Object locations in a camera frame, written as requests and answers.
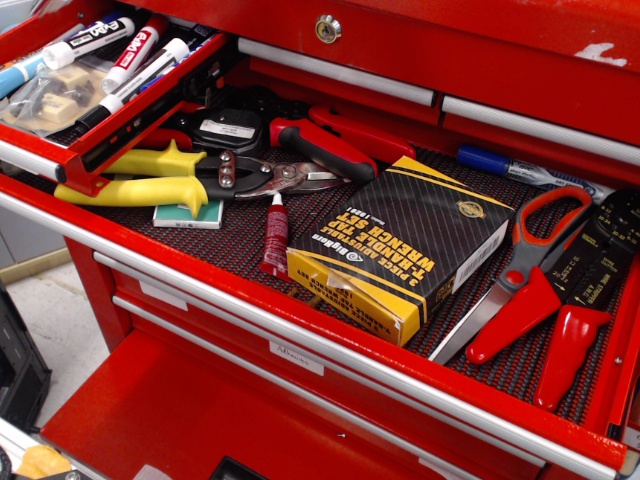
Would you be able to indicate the black red drawer liner mat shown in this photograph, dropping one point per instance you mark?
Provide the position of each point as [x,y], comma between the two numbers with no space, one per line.
[210,282]

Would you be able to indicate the red lower open drawer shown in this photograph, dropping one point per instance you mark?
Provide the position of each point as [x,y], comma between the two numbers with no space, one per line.
[152,403]

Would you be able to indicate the black cap whiteboard marker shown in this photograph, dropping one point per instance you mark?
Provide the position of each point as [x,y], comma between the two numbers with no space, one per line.
[100,34]

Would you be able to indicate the white black dry-erase marker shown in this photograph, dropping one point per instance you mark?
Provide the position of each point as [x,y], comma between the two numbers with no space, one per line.
[174,51]

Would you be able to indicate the light blue marker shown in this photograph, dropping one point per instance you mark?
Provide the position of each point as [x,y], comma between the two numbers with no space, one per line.
[20,72]

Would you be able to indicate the red upper open drawer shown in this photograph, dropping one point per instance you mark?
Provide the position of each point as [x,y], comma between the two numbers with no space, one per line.
[79,158]

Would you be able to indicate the black tape measure case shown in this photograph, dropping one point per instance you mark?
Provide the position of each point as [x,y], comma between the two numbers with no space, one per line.
[237,130]

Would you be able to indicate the brass cabinet lock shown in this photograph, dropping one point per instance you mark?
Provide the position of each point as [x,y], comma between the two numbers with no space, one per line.
[328,29]

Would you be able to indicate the yellow handled tin snips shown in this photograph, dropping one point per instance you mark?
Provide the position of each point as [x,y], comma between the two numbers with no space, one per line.
[152,178]

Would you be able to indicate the black box on floor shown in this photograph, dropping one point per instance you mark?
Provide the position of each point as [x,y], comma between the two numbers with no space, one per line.
[25,377]

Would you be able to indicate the red whiteboard marker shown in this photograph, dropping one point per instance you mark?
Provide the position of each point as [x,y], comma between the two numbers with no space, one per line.
[135,53]

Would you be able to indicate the clear bag of parts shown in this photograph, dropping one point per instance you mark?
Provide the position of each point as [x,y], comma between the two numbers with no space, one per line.
[54,99]

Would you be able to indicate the green white small box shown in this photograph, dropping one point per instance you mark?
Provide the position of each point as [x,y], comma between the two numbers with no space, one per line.
[179,216]

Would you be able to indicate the black yellow tap wrench box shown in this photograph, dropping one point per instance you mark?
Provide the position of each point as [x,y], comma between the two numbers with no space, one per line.
[397,248]

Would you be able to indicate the red threadlocker tube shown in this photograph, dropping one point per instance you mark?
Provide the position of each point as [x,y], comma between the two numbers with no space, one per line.
[274,259]

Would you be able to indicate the blue pen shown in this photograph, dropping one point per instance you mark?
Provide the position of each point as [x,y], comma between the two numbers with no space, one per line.
[193,50]

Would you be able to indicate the red grey scissors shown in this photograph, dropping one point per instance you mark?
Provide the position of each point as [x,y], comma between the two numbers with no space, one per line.
[528,251]

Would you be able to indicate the red handled wire stripper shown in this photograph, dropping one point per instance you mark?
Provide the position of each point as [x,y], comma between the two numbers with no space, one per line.
[577,288]

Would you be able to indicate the red main open drawer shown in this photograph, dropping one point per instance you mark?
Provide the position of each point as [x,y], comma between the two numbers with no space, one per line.
[496,451]

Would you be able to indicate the red tool cabinet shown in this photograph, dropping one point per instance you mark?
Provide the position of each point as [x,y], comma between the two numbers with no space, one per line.
[554,83]

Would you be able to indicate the blue cap BIC marker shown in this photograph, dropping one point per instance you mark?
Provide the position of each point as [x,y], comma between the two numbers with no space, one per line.
[527,173]

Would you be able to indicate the red black handled crimper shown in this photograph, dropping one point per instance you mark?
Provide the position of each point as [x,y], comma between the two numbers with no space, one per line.
[345,146]

